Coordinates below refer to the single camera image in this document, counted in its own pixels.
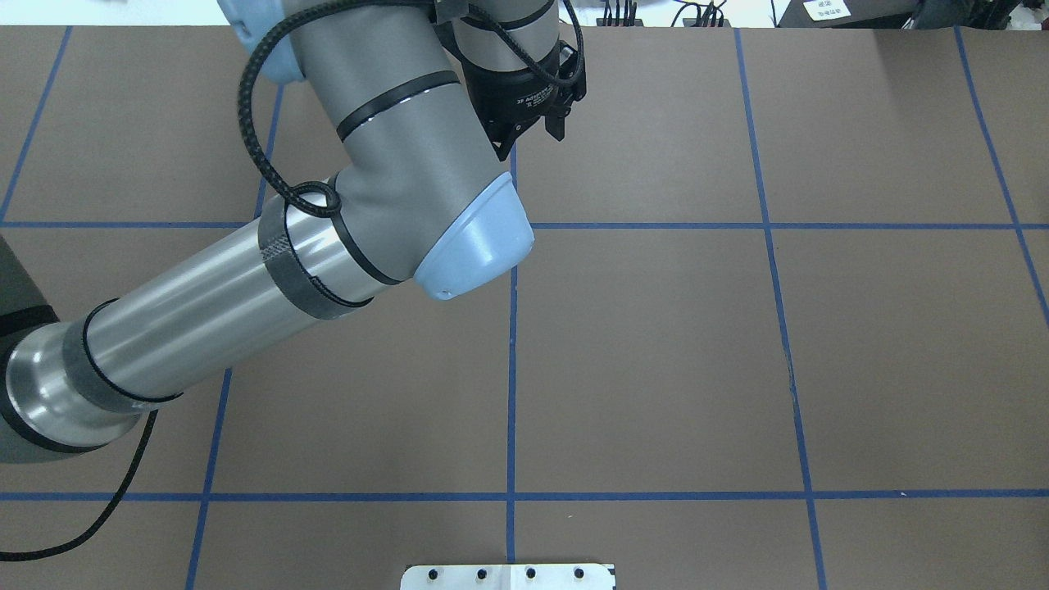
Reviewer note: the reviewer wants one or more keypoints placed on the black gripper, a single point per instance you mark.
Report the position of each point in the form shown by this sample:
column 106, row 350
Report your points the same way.
column 518, row 97

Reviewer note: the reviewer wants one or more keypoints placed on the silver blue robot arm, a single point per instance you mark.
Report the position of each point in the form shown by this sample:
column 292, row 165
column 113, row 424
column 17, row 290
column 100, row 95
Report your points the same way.
column 426, row 97

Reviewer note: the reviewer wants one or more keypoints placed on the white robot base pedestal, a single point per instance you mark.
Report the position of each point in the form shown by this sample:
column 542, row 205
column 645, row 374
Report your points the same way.
column 511, row 576

